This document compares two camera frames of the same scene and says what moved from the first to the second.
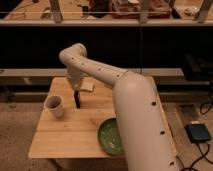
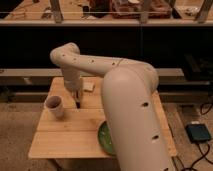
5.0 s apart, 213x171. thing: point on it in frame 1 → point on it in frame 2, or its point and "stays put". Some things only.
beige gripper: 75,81 → 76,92
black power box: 198,132 stays put
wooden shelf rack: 182,13 stays put
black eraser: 76,96 stays put
